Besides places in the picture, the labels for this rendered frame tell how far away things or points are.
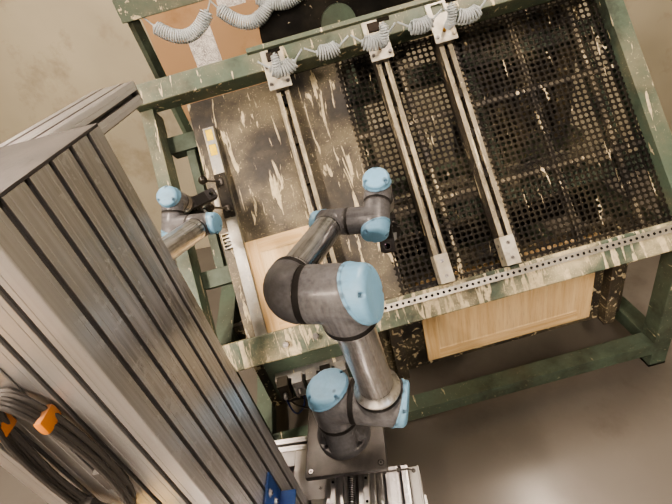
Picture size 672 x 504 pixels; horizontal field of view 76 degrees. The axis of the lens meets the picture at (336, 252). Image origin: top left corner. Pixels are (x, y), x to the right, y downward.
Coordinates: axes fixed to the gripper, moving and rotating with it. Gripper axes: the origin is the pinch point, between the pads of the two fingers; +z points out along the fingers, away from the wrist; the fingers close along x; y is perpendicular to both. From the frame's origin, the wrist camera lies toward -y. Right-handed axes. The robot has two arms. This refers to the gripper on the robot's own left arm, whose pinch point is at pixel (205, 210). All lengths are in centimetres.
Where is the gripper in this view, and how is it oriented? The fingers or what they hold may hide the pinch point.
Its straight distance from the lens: 189.5
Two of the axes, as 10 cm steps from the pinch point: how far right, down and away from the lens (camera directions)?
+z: 0.3, 0.8, 10.0
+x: 5.8, 8.1, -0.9
